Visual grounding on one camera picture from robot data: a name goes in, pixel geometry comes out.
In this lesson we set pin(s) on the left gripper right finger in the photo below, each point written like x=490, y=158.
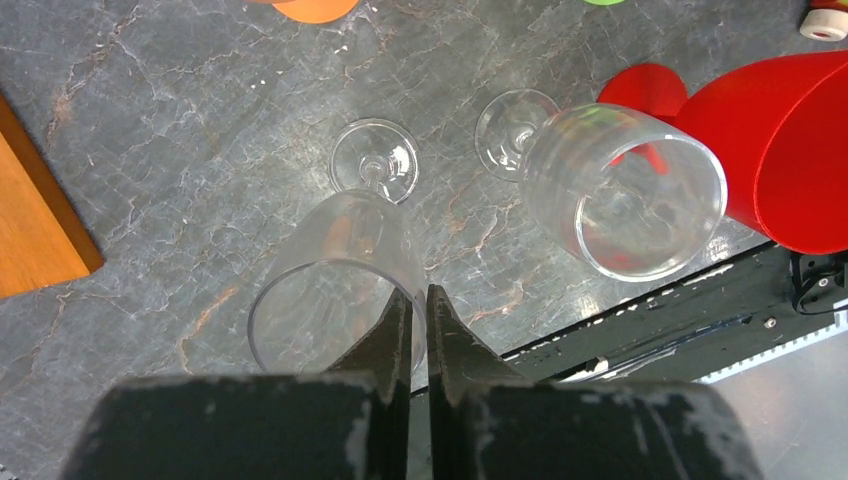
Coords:
x=488, y=421

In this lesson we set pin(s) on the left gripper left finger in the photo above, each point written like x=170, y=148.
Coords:
x=350, y=421

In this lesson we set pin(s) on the clear wine glass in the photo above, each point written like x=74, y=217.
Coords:
x=336, y=271
x=627, y=194

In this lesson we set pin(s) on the orange plastic wine glass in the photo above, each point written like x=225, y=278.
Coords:
x=312, y=11

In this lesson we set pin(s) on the red plastic wine glass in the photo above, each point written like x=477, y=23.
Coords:
x=778, y=127

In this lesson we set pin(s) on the green plastic wine glass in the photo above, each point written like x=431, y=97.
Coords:
x=604, y=3

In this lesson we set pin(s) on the wooden rack base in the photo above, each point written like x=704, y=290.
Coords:
x=43, y=240

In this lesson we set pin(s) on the red toy brick car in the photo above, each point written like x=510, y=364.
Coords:
x=825, y=20

